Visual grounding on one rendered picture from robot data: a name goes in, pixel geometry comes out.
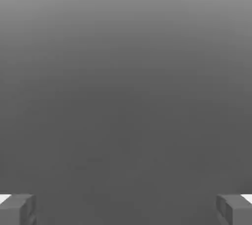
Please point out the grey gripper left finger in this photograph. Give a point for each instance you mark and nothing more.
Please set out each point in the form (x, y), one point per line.
(15, 210)

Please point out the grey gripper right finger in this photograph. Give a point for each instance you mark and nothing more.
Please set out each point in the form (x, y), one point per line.
(236, 210)

